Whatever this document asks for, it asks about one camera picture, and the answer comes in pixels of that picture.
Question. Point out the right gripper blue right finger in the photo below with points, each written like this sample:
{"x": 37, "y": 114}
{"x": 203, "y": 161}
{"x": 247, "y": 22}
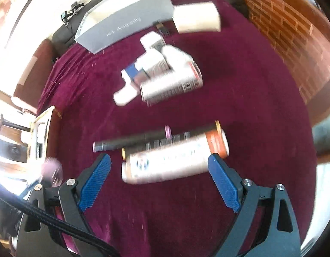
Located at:
{"x": 278, "y": 233}

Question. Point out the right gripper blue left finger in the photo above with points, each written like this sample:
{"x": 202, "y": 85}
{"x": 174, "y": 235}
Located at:
{"x": 73, "y": 197}

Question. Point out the pink fluffy puff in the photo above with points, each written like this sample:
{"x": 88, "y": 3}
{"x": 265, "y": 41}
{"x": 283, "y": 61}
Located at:
{"x": 52, "y": 172}

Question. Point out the white tube orange cap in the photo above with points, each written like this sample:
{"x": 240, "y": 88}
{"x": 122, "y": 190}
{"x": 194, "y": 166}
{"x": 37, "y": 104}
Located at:
{"x": 178, "y": 160}

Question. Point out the black marker pink band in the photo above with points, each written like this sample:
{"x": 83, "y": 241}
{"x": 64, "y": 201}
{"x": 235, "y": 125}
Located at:
{"x": 150, "y": 140}

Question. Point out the white small bottle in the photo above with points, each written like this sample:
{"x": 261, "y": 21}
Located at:
{"x": 126, "y": 95}

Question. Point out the long white printed box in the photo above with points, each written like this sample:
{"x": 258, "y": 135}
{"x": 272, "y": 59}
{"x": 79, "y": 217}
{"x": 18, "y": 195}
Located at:
{"x": 185, "y": 78}

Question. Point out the blue white medicine box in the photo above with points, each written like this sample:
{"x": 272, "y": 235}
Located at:
{"x": 149, "y": 65}

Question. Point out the white tray gold rim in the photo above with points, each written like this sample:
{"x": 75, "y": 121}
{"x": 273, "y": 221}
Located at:
{"x": 40, "y": 130}

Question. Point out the brown padded chair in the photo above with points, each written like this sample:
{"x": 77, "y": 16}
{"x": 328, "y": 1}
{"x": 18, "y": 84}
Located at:
{"x": 29, "y": 89}

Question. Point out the maroon velvet table cloth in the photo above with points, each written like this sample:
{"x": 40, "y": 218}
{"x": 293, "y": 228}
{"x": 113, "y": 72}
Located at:
{"x": 246, "y": 87}

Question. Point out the small white printed box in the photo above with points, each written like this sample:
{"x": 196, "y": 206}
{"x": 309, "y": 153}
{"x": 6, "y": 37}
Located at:
{"x": 152, "y": 40}

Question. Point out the white cream box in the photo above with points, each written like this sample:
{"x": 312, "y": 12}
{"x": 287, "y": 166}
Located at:
{"x": 196, "y": 17}

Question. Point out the grey rectangular cardboard box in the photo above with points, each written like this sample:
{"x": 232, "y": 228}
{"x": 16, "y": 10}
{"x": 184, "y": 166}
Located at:
{"x": 112, "y": 20}

